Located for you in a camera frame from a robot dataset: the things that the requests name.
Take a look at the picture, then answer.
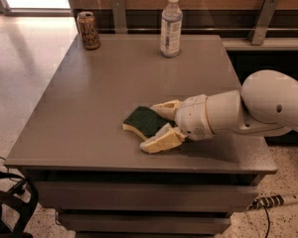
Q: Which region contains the orange drink can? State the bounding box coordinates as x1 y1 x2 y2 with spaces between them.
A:
76 11 100 50

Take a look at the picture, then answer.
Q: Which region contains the clear plastic water bottle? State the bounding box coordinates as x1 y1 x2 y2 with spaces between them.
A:
160 0 183 58

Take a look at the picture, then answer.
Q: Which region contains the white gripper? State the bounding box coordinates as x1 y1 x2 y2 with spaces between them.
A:
140 94 214 154

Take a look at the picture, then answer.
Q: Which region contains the grey metal shelf rail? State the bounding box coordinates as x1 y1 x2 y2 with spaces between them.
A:
222 38 298 51

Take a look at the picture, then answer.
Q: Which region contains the metal bracket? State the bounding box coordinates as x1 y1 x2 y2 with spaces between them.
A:
248 0 280 46
111 0 127 34

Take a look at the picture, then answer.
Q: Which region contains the grey drawer cabinet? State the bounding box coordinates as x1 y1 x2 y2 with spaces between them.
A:
6 35 276 238

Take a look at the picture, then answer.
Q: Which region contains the right metal bracket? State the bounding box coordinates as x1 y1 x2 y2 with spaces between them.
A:
248 0 280 46

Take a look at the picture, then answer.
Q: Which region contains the white power strip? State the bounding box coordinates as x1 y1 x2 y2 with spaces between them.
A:
248 194 298 210

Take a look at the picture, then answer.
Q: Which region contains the left metal bracket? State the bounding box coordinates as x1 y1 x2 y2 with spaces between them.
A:
111 0 127 34

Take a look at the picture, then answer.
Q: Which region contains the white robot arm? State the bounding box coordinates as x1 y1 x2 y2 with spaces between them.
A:
140 70 298 154

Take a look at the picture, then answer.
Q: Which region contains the black chair base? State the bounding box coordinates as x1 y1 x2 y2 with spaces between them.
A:
0 172 39 238

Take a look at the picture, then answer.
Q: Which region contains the green and yellow sponge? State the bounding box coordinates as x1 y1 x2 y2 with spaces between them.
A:
122 106 175 141

